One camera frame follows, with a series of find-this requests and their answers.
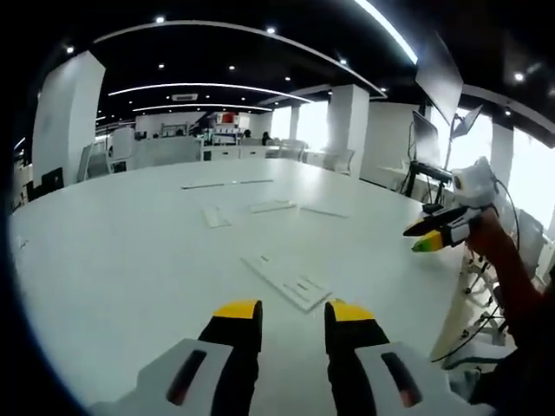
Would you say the person's right hand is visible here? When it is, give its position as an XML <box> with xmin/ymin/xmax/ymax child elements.
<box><xmin>465</xmin><ymin>206</ymin><xmax>522</xmax><ymax>266</ymax></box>

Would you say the white ribbed plastic plate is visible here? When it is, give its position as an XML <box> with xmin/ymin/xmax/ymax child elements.
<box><xmin>247</xmin><ymin>198</ymin><xmax>298</xmax><ymax>215</ymax></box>

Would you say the white slotted socket holder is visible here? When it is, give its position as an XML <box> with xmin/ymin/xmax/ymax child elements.
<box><xmin>240</xmin><ymin>253</ymin><xmax>333</xmax><ymax>314</ymax></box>

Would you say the large tilted dark monitor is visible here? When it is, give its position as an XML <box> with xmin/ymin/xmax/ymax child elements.
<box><xmin>414</xmin><ymin>42</ymin><xmax>465</xmax><ymax>125</ymax></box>

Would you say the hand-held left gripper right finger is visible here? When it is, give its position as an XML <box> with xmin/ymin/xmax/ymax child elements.
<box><xmin>323</xmin><ymin>299</ymin><xmax>496</xmax><ymax>416</ymax></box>

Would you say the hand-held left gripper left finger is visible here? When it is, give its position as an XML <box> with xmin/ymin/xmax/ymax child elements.
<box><xmin>86</xmin><ymin>298</ymin><xmax>264</xmax><ymax>416</ymax></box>

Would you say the studio light on stand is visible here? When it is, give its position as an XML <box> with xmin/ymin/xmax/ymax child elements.
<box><xmin>445</xmin><ymin>103</ymin><xmax>485</xmax><ymax>171</ymax></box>

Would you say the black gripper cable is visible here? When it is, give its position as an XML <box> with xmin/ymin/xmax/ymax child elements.
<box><xmin>428</xmin><ymin>175</ymin><xmax>522</xmax><ymax>363</ymax></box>

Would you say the white mesh office chair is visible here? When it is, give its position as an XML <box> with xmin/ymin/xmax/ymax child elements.
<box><xmin>321</xmin><ymin>148</ymin><xmax>357</xmax><ymax>178</ymax></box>

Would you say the small dark monitor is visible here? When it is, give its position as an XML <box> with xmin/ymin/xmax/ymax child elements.
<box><xmin>411</xmin><ymin>109</ymin><xmax>442</xmax><ymax>165</ymax></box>

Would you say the white socket holder cover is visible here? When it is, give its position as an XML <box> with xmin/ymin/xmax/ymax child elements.
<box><xmin>199</xmin><ymin>204</ymin><xmax>233</xmax><ymax>230</ymax></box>

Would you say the grey office chair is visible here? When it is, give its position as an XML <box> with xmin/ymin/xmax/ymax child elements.
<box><xmin>76</xmin><ymin>142</ymin><xmax>114</xmax><ymax>182</ymax></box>

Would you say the black office chair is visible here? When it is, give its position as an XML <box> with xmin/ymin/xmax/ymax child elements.
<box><xmin>26</xmin><ymin>169</ymin><xmax>66</xmax><ymax>203</ymax></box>

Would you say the long white plastic strip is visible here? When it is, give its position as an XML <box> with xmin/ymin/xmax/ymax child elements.
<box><xmin>180</xmin><ymin>178</ymin><xmax>276</xmax><ymax>191</ymax></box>

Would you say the black monitor stand desk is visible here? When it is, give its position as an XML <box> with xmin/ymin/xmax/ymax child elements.
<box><xmin>401</xmin><ymin>159</ymin><xmax>455</xmax><ymax>214</ymax></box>

